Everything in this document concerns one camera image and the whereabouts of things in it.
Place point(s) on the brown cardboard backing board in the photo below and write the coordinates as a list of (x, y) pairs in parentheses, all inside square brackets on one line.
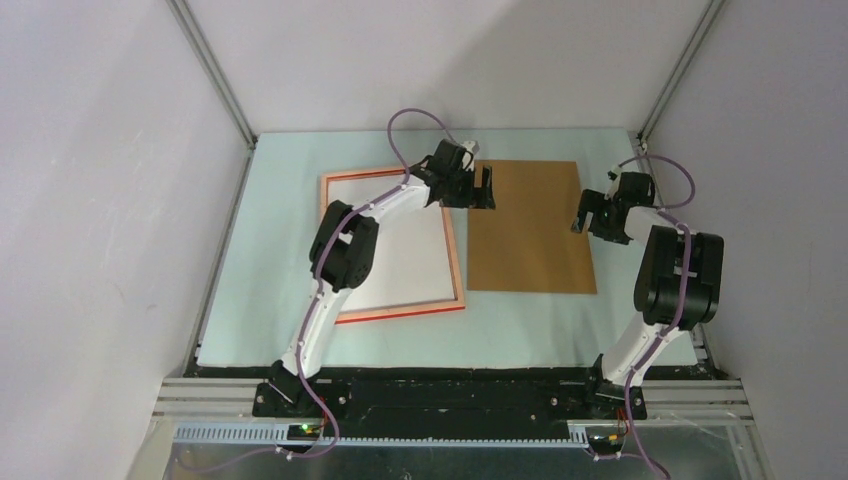
[(525, 244)]

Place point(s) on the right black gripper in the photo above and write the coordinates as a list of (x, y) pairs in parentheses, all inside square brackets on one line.
[(590, 201)]

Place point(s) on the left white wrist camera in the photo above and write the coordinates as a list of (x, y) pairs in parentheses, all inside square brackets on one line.
[(470, 149)]

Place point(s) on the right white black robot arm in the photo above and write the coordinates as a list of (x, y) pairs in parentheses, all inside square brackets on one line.
[(677, 286)]

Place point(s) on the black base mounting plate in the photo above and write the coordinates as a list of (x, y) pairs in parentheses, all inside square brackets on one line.
[(563, 387)]

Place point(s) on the aluminium front rail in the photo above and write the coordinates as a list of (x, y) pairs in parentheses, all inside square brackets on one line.
[(221, 412)]

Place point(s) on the colourful printed photo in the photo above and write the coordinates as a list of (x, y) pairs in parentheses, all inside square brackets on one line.
[(411, 258)]

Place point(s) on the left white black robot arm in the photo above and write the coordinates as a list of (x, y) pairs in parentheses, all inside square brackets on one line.
[(343, 250)]

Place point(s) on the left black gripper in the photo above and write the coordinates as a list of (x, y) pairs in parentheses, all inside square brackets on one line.
[(475, 197)]

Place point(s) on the orange wooden picture frame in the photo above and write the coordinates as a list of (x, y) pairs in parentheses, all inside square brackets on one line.
[(457, 265)]

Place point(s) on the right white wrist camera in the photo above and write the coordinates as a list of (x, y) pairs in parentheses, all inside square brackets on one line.
[(614, 175)]

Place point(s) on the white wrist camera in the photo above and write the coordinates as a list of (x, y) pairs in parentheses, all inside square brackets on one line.
[(470, 149), (614, 175)]

